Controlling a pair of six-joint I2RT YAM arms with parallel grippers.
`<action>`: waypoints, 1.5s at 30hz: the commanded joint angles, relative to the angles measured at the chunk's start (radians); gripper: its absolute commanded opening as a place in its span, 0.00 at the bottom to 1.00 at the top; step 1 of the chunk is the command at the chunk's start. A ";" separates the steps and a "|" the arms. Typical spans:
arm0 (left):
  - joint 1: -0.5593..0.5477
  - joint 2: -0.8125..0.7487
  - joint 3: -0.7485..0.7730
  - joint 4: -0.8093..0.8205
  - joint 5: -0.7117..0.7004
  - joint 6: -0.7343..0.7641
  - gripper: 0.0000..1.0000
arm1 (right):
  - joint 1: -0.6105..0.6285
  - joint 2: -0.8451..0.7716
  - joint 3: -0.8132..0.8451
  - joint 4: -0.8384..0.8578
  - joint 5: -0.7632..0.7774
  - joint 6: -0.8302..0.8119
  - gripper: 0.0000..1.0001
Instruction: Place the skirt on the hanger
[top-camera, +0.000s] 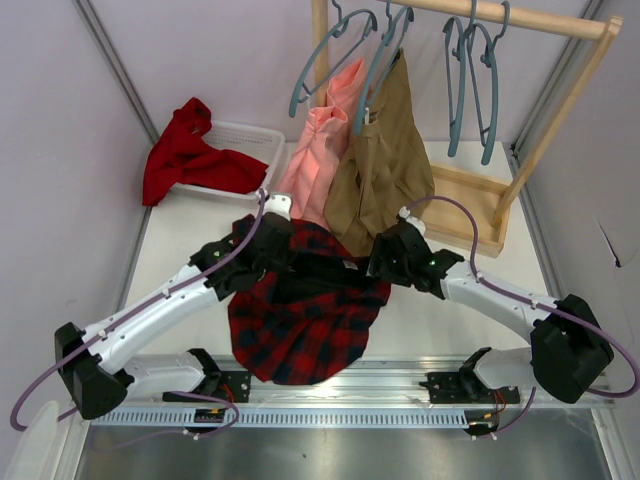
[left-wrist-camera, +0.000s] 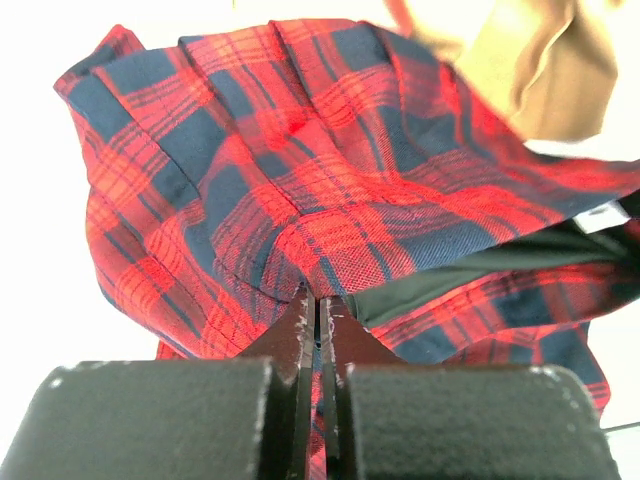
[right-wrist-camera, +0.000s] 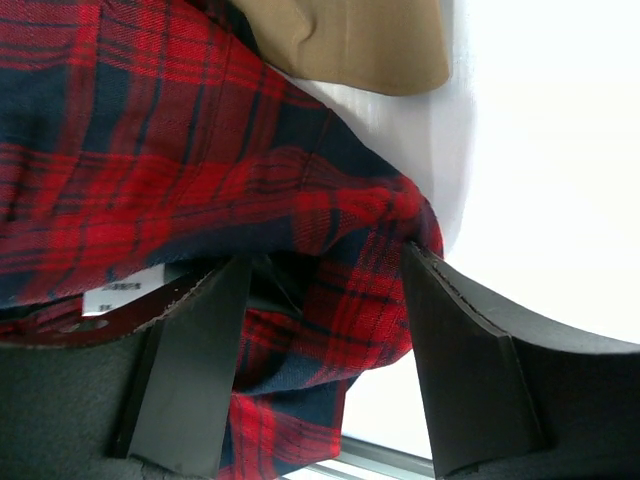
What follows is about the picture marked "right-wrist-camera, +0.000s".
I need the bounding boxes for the tan skirt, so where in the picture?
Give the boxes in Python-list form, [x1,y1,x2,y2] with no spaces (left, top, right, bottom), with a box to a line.
[235,0,450,96]

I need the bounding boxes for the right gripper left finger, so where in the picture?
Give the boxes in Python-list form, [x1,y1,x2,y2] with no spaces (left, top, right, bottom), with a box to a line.
[1,257,251,479]

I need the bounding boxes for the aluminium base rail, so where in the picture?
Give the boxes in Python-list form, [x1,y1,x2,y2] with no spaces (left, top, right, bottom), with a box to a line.
[298,436,436,480]

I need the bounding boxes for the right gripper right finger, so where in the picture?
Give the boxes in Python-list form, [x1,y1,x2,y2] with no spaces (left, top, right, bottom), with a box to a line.
[401,243,639,479]

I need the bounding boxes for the red navy plaid skirt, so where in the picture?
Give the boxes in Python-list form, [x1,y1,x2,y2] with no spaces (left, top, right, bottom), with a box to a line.
[1,1,442,479]

